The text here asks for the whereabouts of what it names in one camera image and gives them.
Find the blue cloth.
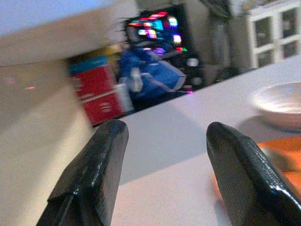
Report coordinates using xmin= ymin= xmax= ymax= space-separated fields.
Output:
xmin=118 ymin=44 xmax=187 ymax=104

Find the black computer with coloured lights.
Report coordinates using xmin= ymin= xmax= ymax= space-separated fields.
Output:
xmin=121 ymin=4 xmax=205 ymax=91

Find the red and blue box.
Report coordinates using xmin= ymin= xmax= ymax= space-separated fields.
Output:
xmin=67 ymin=55 xmax=129 ymax=127

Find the white ceramic bowl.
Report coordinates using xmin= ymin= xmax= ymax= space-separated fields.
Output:
xmin=252 ymin=81 xmax=301 ymax=131

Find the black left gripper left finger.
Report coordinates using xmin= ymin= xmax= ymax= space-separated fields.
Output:
xmin=36 ymin=119 xmax=130 ymax=226

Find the orange placemat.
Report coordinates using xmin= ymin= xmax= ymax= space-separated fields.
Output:
xmin=213 ymin=136 xmax=301 ymax=201

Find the white glass-door cabinet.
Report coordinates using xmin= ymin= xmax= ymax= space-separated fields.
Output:
xmin=246 ymin=0 xmax=301 ymax=69

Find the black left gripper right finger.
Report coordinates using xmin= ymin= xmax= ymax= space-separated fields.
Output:
xmin=206 ymin=121 xmax=301 ymax=226

